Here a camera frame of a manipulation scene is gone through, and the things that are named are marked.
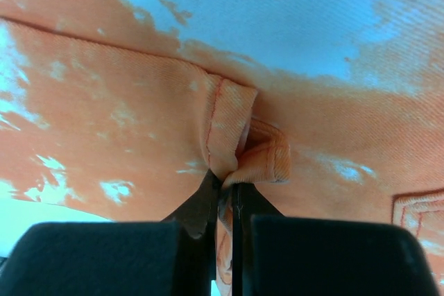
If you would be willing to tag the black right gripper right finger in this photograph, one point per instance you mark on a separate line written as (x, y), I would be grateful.
(277, 255)

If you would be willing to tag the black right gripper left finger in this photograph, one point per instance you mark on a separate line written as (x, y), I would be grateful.
(175, 256)

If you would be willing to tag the orange tie-dye trousers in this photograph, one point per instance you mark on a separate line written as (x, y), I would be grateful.
(115, 109)

